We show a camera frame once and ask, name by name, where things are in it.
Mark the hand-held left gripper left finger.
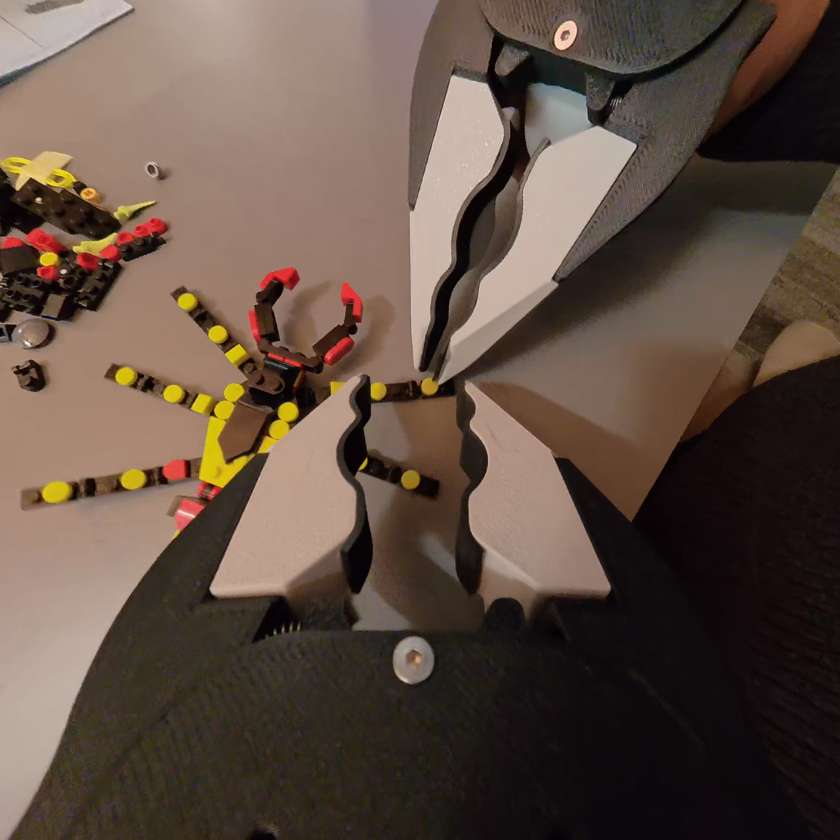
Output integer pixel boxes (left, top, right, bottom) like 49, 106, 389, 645
209, 374, 375, 599

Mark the person's right hand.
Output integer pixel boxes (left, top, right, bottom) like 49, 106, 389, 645
707, 0, 832, 137

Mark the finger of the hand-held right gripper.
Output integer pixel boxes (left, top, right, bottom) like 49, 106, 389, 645
432, 82, 639, 385
409, 74, 513, 374

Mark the person's black knit clothing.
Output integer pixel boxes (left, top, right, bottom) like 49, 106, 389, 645
630, 354, 840, 840

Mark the black yellow red lego model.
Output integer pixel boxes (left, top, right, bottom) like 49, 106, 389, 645
20, 268, 455, 539

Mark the pile of loose lego pieces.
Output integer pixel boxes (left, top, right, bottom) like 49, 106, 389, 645
0, 151, 168, 349

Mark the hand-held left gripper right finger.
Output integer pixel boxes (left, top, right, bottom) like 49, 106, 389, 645
455, 382, 613, 603

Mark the instruction booklet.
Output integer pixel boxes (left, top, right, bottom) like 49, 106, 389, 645
0, 0, 134, 86

